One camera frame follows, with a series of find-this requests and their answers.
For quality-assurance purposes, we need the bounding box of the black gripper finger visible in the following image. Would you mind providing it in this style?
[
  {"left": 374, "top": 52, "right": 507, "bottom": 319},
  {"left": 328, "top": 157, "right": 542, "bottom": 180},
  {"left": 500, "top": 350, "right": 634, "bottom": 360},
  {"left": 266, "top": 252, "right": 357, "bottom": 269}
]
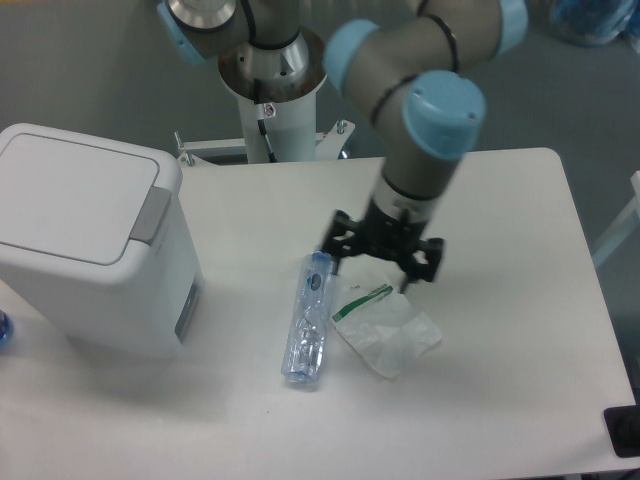
[
  {"left": 398, "top": 238, "right": 445, "bottom": 294},
  {"left": 320, "top": 210, "right": 367, "bottom": 274}
]

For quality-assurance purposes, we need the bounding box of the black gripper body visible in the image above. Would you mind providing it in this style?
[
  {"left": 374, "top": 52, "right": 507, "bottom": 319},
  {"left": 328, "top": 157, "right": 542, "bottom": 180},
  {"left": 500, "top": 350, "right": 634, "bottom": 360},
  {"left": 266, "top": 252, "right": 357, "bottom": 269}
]
[{"left": 359, "top": 200, "right": 427, "bottom": 270}]

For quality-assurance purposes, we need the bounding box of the white push-button trash can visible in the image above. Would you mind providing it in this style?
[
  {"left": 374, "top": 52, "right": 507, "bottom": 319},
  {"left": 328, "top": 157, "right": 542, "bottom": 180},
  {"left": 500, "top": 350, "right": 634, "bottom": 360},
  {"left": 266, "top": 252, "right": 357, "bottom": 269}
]
[{"left": 1, "top": 123, "right": 204, "bottom": 357}]

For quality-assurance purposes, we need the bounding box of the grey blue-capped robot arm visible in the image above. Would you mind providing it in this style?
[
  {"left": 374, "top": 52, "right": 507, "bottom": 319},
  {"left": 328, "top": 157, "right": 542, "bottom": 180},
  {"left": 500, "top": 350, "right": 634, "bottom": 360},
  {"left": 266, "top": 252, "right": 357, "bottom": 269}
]
[{"left": 157, "top": 1, "right": 528, "bottom": 284}]

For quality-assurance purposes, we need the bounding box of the white green-striped plastic bag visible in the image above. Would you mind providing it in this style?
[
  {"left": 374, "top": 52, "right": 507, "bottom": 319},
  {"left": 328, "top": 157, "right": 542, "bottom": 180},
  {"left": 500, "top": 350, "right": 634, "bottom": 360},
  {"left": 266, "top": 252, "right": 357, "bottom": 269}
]
[{"left": 330, "top": 263, "right": 442, "bottom": 380}]

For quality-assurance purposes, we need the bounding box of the crushed clear plastic bottle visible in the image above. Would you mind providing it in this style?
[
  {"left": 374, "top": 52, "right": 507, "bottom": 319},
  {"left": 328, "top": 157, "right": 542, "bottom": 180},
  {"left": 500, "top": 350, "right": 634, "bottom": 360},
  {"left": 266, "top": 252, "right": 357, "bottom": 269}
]
[{"left": 281, "top": 250, "right": 337, "bottom": 390}]

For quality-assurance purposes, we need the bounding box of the black device at right edge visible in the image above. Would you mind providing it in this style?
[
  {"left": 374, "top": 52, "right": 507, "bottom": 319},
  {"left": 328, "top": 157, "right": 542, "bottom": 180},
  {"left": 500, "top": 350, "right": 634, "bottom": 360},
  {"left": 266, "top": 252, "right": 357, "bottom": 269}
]
[{"left": 603, "top": 405, "right": 639, "bottom": 458}]

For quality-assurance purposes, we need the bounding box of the blue plastic bag top right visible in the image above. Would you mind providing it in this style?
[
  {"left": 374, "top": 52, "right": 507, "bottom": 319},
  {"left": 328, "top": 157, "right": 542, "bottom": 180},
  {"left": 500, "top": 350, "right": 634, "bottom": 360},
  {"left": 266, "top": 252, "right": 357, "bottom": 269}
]
[{"left": 548, "top": 0, "right": 639, "bottom": 47}]

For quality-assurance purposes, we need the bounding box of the blue bottle at left edge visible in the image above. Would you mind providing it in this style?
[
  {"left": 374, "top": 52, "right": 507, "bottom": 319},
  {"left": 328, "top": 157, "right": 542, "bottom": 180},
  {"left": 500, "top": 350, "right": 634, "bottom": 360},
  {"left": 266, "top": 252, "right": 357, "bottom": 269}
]
[{"left": 0, "top": 310, "right": 14, "bottom": 351}]

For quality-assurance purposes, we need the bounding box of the white metal base frame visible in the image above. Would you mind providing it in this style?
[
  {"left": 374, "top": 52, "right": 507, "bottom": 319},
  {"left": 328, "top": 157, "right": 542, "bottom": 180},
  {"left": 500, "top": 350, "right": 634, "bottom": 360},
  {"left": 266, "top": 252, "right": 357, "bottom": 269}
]
[{"left": 174, "top": 119, "right": 356, "bottom": 166}]

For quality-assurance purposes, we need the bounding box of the black cable on pedestal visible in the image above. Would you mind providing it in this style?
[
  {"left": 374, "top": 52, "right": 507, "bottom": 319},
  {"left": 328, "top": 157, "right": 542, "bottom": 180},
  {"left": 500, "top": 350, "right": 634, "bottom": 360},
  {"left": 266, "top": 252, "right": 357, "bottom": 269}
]
[{"left": 252, "top": 78, "right": 279, "bottom": 164}]

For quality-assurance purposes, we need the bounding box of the white frame at right edge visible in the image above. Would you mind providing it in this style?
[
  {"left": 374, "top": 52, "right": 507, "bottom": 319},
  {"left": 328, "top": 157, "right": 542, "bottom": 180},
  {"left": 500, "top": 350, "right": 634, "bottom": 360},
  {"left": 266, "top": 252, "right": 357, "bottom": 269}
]
[{"left": 592, "top": 171, "right": 639, "bottom": 269}]

